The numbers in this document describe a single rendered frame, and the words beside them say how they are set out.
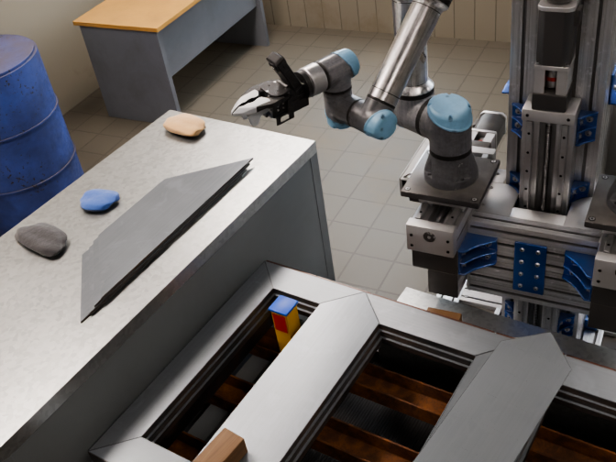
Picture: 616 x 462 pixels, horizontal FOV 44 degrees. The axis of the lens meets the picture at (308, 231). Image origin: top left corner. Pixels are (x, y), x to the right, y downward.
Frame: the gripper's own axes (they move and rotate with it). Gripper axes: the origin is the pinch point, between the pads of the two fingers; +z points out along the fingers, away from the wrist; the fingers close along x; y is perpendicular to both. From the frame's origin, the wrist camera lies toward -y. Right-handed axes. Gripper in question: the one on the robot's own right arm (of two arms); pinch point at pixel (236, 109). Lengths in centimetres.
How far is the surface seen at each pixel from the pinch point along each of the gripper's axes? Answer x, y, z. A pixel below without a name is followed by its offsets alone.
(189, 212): 19.8, 41.3, 7.8
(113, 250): 21, 41, 31
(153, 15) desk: 255, 117, -104
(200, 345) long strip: -9, 58, 26
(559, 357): -75, 49, -35
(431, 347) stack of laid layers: -51, 54, -17
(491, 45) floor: 154, 169, -292
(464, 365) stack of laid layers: -59, 55, -20
